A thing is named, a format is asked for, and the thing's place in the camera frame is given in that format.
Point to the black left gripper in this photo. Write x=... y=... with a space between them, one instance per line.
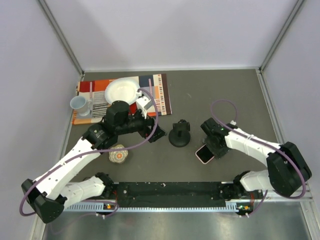
x=146 y=131

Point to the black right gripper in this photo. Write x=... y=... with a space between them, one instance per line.
x=218 y=152

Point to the black phone pink case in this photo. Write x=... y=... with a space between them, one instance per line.
x=204 y=155

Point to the black phone stand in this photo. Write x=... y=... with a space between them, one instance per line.
x=180 y=135

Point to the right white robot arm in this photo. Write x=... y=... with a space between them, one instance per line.
x=286 y=169

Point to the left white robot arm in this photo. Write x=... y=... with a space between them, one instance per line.
x=51 y=193

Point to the colourful patchwork placemat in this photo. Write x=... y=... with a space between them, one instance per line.
x=99 y=106

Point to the white round plate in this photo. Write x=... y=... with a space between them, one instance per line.
x=122 y=89

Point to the light blue mug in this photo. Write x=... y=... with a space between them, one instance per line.
x=81 y=105

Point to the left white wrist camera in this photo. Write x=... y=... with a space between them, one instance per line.
x=143 y=102

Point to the pink handled fork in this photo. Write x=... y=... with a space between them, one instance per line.
x=150 y=86

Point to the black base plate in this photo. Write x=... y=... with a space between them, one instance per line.
x=167 y=191

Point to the pink handled knife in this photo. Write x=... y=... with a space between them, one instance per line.
x=91 y=92

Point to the grey slotted cable duct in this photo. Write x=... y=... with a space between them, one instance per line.
x=197 y=204

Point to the left aluminium frame post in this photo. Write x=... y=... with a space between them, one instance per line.
x=60 y=35

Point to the aluminium frame post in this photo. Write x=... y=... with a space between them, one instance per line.
x=60 y=35
x=282 y=33

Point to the right aluminium frame post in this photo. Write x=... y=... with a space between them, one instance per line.
x=282 y=33

